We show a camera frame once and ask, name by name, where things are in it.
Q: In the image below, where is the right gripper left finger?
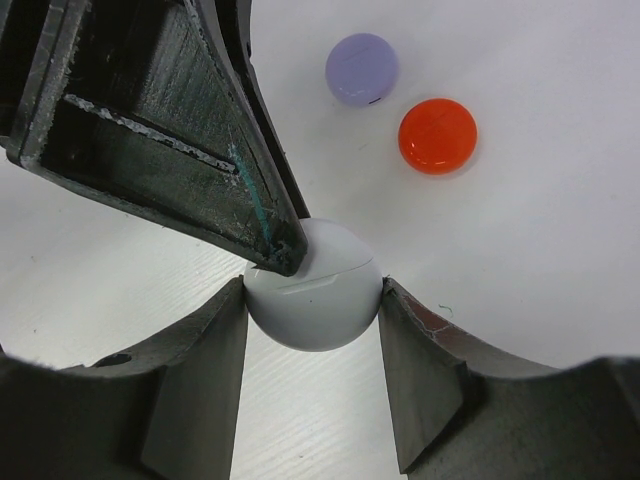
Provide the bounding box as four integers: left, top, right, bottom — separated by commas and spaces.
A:
1, 278, 248, 479

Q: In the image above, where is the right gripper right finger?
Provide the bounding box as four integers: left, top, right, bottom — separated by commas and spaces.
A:
378, 278, 639, 479

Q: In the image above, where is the white earbud charging case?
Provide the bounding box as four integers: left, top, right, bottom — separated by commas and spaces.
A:
243, 218, 383, 352

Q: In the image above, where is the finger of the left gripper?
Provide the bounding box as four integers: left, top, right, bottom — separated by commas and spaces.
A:
1, 1, 308, 276
200, 0, 311, 219

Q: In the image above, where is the purple earbud charging case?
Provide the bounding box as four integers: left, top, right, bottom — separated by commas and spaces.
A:
325, 33, 400, 107

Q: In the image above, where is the orange earbud charging case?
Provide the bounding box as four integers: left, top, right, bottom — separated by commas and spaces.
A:
397, 98, 478, 176

